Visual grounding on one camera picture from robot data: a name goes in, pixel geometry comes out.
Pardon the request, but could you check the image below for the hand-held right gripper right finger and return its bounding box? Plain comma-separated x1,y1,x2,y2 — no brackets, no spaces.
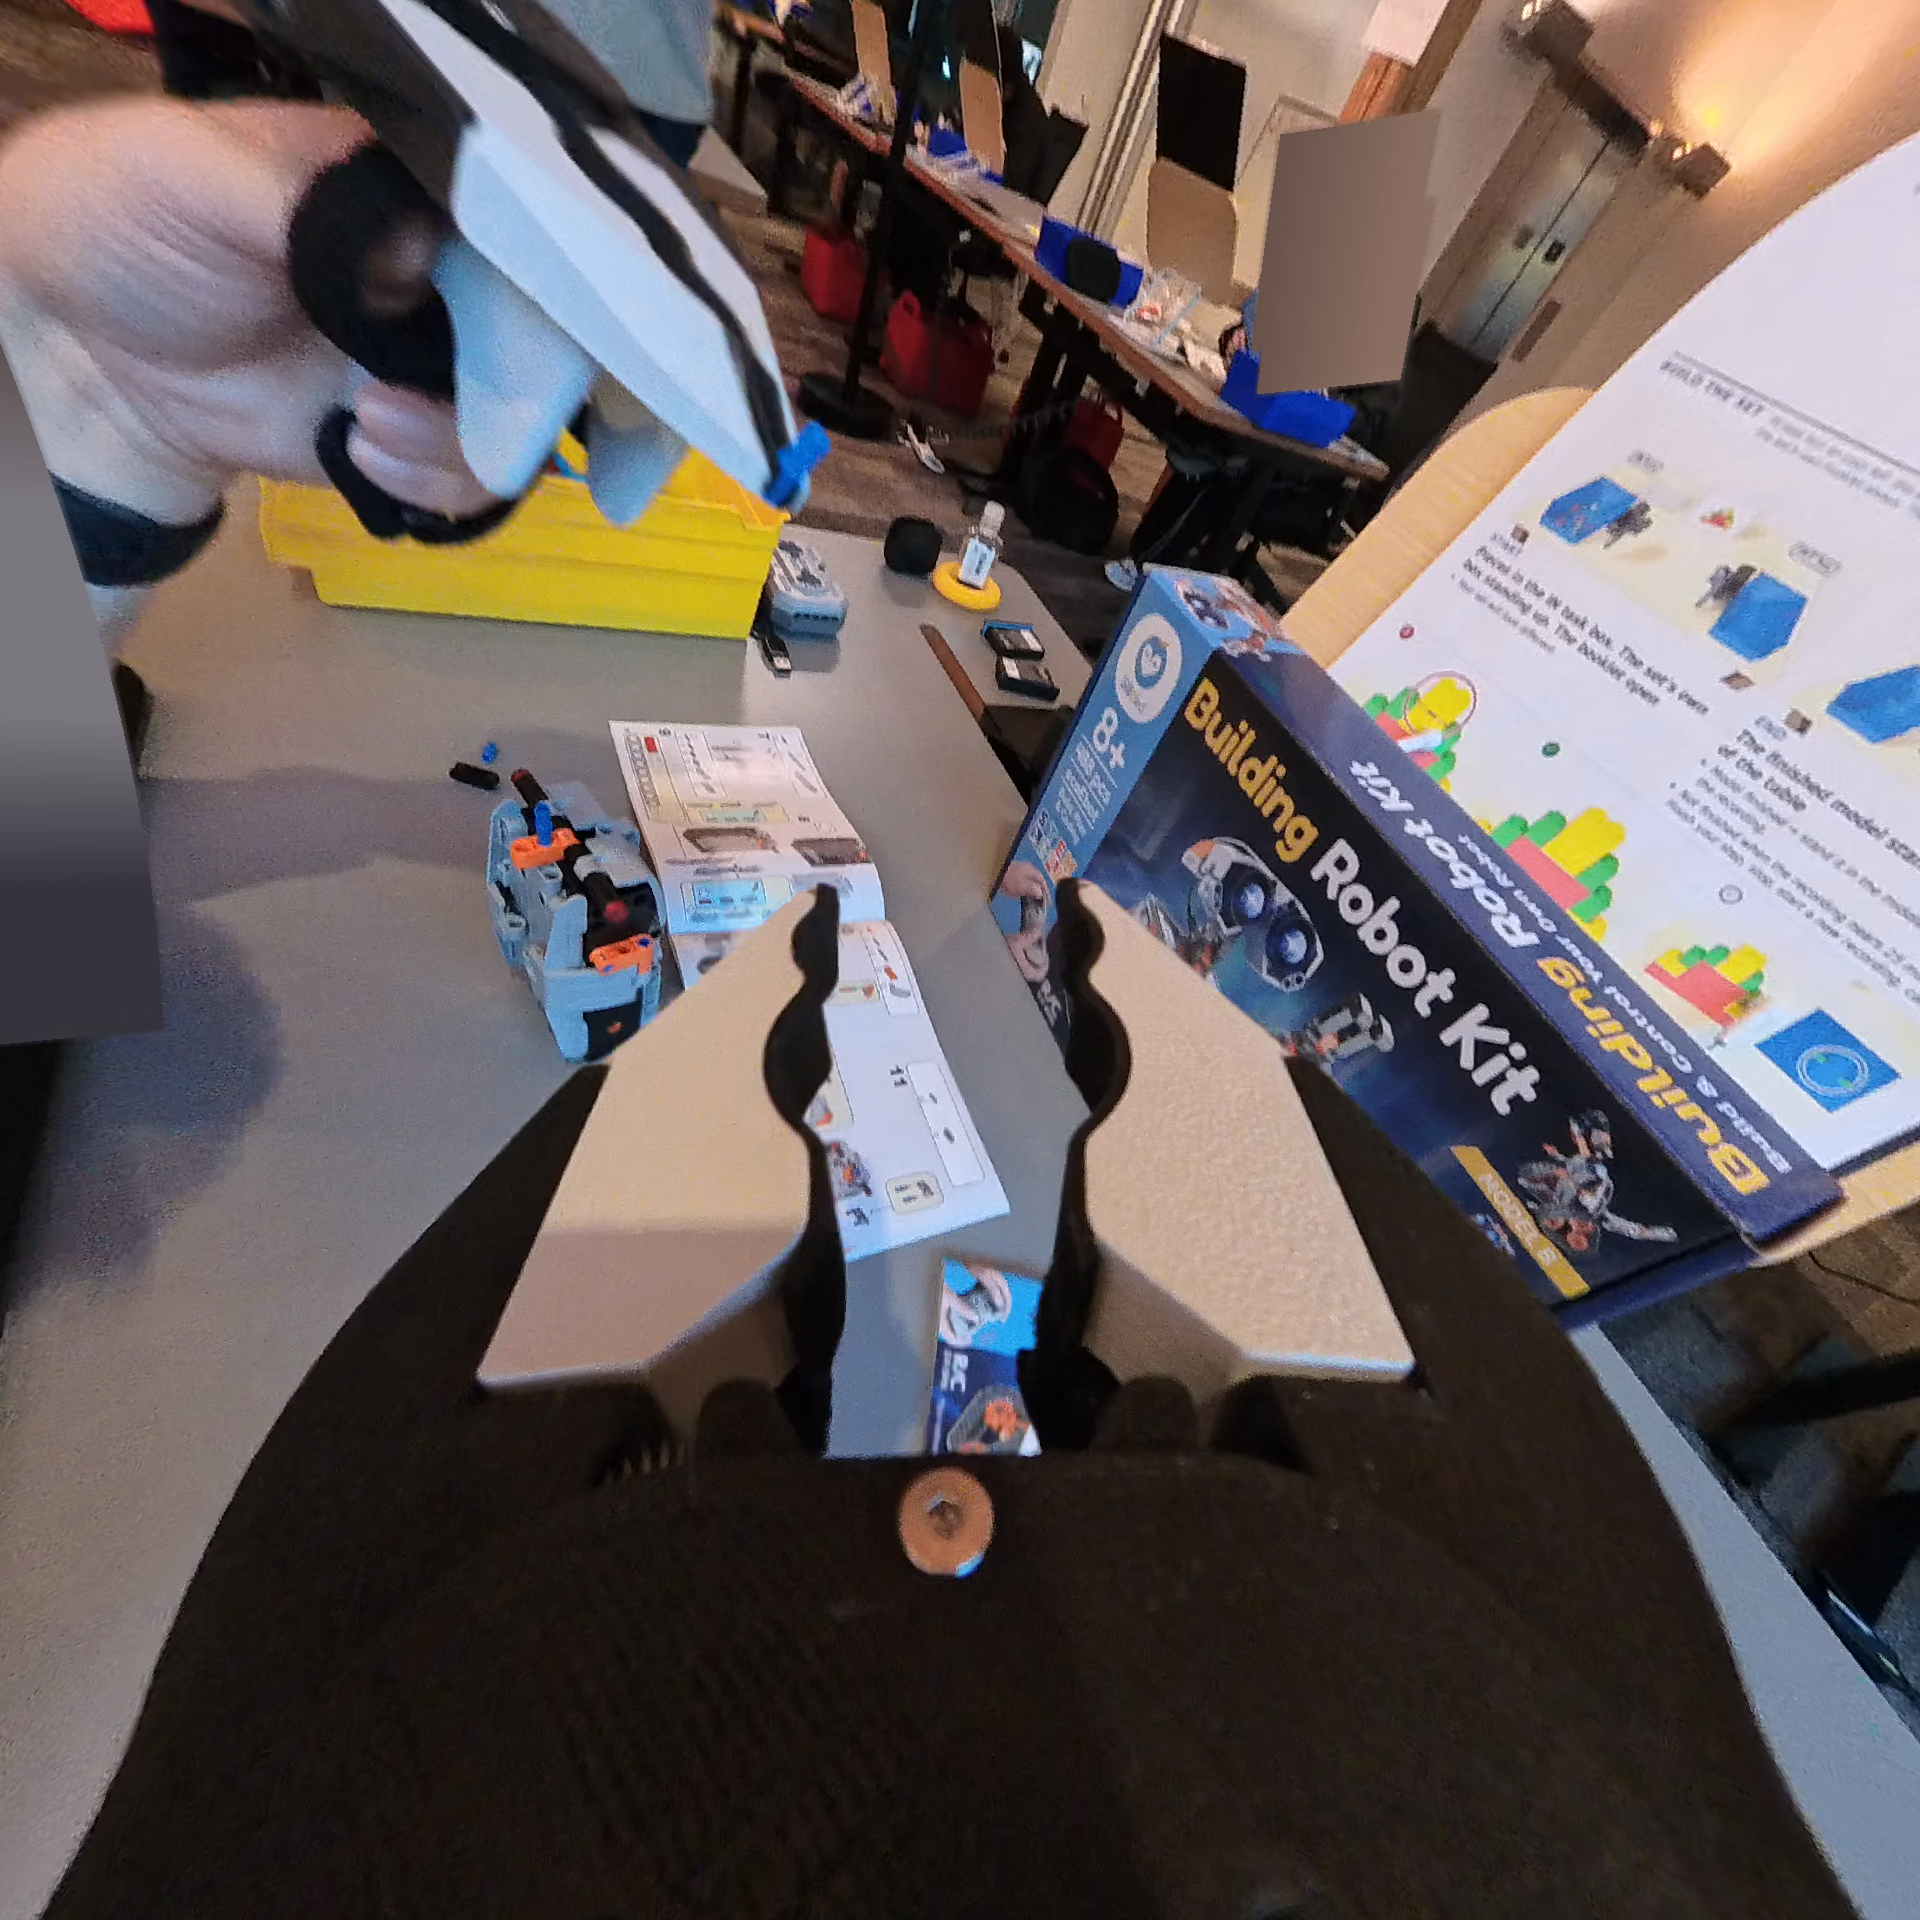
1031,878,1419,1455

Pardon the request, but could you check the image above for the small printed leaflet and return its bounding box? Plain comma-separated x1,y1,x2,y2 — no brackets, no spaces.
926,1256,1048,1459

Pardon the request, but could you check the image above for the grey toy robot model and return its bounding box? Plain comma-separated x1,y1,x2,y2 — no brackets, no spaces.
484,768,666,1065

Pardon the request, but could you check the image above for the long background table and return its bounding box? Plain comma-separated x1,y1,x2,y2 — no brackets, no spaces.
779,61,1389,499

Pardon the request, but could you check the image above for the grey desk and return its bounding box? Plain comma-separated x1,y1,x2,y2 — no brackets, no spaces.
0,476,1920,1920

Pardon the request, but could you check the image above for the metal elevator door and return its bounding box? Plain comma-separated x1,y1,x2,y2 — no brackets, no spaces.
1461,91,1637,363

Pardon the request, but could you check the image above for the black wristband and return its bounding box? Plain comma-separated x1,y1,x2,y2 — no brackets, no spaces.
51,476,228,590

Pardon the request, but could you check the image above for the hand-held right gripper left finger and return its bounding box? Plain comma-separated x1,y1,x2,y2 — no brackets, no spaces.
473,882,850,1455

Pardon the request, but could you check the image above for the white instruction poster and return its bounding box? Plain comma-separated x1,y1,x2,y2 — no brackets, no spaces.
1326,135,1920,1177

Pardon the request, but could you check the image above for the blue robot kit box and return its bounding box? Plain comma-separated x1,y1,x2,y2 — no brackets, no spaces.
989,566,1848,1331

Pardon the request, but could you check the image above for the blue grey battery box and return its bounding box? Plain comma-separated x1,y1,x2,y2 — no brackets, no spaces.
755,540,851,641

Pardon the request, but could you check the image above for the black bag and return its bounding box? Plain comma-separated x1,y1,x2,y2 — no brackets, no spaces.
1020,443,1127,558

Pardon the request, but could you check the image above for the black floor stand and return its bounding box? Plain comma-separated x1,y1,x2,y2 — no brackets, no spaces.
794,0,919,440

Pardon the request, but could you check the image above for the yellow plastic bin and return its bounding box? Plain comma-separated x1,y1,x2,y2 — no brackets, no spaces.
257,443,790,643

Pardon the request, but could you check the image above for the instruction booklet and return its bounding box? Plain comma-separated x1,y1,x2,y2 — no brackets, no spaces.
606,721,1010,1267

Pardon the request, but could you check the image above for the person's left hand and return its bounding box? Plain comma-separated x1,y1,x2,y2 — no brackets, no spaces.
0,102,504,521

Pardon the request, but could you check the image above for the blue bin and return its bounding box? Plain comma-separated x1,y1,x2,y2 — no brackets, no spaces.
1217,336,1355,445
1034,217,1145,299

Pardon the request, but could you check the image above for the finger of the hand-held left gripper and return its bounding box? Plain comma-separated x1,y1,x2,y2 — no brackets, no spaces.
516,0,803,445
381,0,794,529

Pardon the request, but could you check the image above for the light wooden board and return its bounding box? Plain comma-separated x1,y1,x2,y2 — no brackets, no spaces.
1281,386,1920,1279

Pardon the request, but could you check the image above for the brown wooden strip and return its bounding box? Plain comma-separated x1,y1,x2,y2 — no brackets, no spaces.
918,622,995,726

